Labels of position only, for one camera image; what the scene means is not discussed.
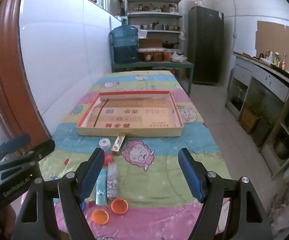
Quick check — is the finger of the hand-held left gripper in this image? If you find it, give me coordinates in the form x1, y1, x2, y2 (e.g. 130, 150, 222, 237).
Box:
0, 133, 32, 167
0, 139, 56, 180

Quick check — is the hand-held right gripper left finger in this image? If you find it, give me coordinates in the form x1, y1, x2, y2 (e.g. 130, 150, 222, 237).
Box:
14, 147, 105, 240

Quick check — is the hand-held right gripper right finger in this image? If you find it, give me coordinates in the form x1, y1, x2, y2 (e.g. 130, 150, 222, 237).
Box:
178, 147, 275, 240

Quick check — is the teal lighter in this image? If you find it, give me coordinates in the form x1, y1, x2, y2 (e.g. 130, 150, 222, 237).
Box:
95, 169, 108, 205

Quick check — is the clear patterned lighter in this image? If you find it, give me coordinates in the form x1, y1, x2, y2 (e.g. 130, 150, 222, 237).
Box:
107, 162, 118, 198

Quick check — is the gold bar lighter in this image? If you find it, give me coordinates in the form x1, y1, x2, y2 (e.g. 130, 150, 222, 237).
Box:
111, 132, 127, 156

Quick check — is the orange bottle cap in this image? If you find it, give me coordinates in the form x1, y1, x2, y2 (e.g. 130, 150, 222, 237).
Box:
111, 198, 129, 214
92, 209, 109, 225

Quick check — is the shallow cardboard box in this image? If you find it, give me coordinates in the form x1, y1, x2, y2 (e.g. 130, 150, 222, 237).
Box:
76, 91, 184, 138

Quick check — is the cartoon printed blanket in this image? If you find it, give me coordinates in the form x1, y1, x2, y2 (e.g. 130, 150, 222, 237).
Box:
38, 70, 231, 240

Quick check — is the yellowish crate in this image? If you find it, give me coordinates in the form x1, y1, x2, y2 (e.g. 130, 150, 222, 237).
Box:
240, 107, 260, 134

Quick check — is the green crate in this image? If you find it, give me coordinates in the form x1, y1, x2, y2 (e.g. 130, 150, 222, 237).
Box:
253, 119, 276, 147

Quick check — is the dark pot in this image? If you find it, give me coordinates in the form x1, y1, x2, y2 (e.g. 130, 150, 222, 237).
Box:
273, 136, 289, 159

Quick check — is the green low table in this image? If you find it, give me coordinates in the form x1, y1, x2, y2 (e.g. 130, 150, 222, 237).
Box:
111, 61, 194, 97

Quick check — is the white plastic bag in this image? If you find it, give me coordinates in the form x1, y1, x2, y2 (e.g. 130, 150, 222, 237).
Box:
172, 53, 188, 62

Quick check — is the grey counter cabinet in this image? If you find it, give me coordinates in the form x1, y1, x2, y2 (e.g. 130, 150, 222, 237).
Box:
225, 51, 289, 178

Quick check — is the dark green fridge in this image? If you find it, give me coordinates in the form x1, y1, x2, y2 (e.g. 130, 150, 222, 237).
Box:
188, 6, 224, 85

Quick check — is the black pan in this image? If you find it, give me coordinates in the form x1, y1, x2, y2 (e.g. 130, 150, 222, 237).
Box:
163, 41, 180, 50

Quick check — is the blue water jug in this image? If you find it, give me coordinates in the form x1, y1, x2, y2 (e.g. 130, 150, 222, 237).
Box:
109, 25, 139, 64

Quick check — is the brown cardboard carton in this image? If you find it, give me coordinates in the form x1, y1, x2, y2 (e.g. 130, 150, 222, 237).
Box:
139, 38, 163, 48

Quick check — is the row of metal bowls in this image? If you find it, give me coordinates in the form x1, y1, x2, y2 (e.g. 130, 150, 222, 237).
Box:
139, 22, 181, 31

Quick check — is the cardboard sheet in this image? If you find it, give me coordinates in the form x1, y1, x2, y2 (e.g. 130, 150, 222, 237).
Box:
256, 21, 289, 64

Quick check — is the row of glass jars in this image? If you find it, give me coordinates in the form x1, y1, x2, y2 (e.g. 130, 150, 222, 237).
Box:
132, 3, 179, 13

